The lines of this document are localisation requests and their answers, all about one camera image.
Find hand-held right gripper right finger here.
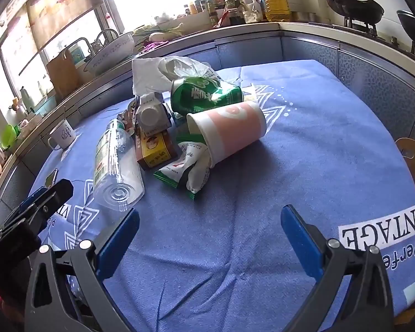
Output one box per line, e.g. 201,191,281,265
281,205,396,332

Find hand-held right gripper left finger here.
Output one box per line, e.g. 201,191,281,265
24,208,141,332

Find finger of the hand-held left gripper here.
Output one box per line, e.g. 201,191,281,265
31,179,74,225
2,186,52,227

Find clear plastic bottle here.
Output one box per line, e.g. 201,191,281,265
93,119,146,212

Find red snack wrappers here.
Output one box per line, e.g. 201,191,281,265
119,109,138,135

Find brown yellow small box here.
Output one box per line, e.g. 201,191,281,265
136,128,181,171

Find green white snack wrapper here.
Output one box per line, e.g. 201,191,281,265
154,142,211,200

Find pink white paper cup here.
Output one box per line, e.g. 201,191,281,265
186,101,267,168

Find beige round bin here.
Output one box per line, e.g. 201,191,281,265
394,137,415,180

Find white paper tissue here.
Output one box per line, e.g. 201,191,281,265
131,57,171,96

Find green drink can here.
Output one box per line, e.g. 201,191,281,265
170,76,243,115

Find clear plastic bag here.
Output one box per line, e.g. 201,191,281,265
159,56,216,84

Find smartphone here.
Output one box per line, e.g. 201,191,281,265
44,168,59,189

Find white printed mug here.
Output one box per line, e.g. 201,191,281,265
48,119,77,151

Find blue printed tablecloth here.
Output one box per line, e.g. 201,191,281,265
28,59,415,332

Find green plastic bowl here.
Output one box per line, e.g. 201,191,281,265
0,124,19,150

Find wooden cutting board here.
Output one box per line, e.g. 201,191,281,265
46,50,81,99

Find white patterned basin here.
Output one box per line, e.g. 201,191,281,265
84,31,136,77

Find metal faucet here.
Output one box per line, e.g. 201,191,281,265
95,28,120,49

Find purple cloth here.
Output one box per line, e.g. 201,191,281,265
143,40,169,51

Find roller window blind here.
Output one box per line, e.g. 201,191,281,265
0,0,104,77

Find green onions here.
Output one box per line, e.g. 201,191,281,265
133,24,184,37

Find black gas stove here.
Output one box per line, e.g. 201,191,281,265
308,15,415,63

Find yellow cooking oil bottle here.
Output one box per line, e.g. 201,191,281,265
263,0,292,23

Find white plastic jug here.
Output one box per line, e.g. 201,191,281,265
240,0,263,24

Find row of condiment bottles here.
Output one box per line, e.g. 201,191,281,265
183,0,263,28

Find black wok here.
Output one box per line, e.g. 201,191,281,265
289,0,385,25

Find black frying pan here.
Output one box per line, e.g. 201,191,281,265
396,9,415,47

